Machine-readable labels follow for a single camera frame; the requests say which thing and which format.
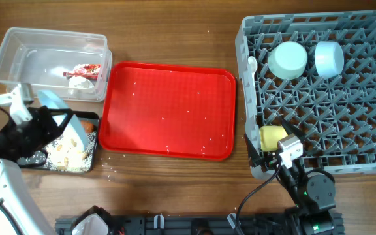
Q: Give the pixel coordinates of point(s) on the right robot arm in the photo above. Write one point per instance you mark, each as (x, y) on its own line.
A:
(313, 192)

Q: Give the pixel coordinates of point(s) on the red snack wrapper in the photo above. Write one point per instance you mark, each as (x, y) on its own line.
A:
(87, 71)

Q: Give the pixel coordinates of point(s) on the red serving tray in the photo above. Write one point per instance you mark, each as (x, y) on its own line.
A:
(170, 110)

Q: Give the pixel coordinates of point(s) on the black tray bin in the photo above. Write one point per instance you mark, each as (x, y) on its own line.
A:
(70, 134)

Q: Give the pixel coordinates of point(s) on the light blue bowl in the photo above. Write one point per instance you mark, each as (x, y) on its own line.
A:
(329, 59)

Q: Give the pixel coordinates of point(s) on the grey dishwasher rack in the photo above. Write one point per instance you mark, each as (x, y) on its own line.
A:
(338, 115)

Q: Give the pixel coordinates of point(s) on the pale green bowl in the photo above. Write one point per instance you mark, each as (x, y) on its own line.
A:
(288, 60)

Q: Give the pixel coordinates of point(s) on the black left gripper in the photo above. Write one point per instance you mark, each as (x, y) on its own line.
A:
(44, 115)

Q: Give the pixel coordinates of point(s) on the yellow plastic cup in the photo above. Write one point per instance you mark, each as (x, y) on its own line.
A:
(269, 137)

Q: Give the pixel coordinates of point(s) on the clear plastic bin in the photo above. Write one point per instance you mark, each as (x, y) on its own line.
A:
(40, 57)

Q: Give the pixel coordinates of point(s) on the orange carrot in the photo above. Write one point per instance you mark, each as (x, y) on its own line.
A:
(88, 126)

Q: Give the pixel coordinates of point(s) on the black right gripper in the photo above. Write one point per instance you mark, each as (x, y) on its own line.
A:
(254, 158)

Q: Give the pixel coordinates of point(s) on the white tissue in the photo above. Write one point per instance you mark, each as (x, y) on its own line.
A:
(80, 82)

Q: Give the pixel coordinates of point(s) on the spilled rice and peanuts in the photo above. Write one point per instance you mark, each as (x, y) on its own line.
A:
(62, 155)

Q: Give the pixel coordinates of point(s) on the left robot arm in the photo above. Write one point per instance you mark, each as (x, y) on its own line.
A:
(19, 214)

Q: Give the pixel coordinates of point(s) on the white plastic spoon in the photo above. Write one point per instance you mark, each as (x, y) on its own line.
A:
(253, 65)

